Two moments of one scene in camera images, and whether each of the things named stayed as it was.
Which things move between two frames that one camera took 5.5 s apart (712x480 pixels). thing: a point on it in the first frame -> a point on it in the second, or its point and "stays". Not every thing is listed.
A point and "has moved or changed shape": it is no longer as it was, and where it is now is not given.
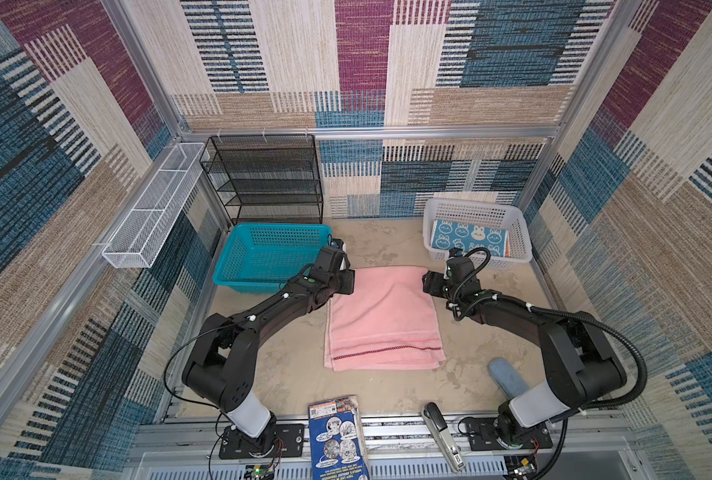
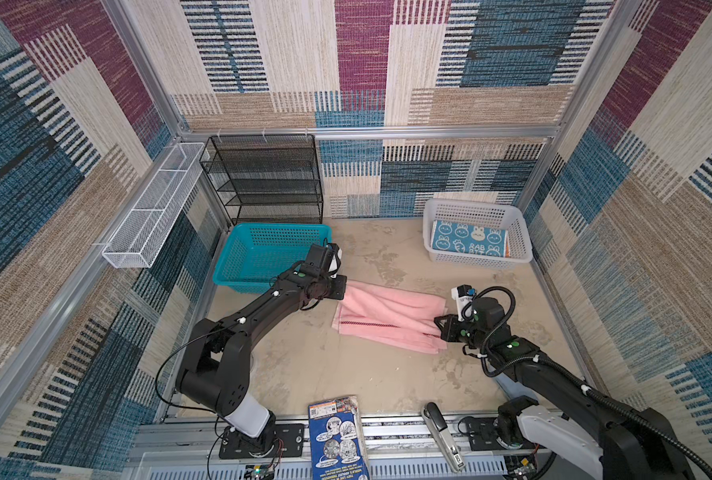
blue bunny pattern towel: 466,236 stays
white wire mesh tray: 134,239 stays
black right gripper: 432,283 -> 448,332
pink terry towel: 388,322 has moved or changed shape
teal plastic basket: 260,258 stays
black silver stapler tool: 442,434 stays
